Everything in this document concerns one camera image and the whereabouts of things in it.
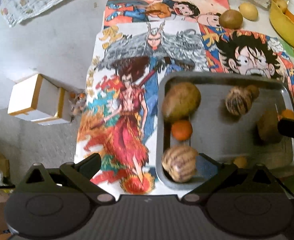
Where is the small orange tangerine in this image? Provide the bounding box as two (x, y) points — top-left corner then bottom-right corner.
(171, 120), (193, 141)

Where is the white yellow cardboard box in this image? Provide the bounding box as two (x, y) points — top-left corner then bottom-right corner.
(8, 74), (72, 126)

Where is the metal baking tray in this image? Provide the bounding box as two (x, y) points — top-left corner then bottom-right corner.
(158, 72), (294, 178)

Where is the yellow apple in bowl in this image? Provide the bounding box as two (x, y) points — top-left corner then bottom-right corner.
(273, 0), (287, 13)

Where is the yellow plastic bowl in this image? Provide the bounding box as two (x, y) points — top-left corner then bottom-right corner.
(270, 0), (294, 48)

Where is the small brown kiwi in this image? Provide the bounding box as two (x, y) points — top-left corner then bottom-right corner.
(246, 85), (260, 100)

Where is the yellow lemon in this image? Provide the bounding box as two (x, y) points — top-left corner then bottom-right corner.
(238, 2), (259, 21)

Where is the anime posters mat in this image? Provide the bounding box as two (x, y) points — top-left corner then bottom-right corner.
(74, 4), (294, 194)

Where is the striped pepino melon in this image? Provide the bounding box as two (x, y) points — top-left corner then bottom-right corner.
(225, 86), (253, 116)
(162, 144), (198, 183)

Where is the orange tangerine on poster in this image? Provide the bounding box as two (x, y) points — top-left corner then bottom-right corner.
(278, 109), (294, 120)

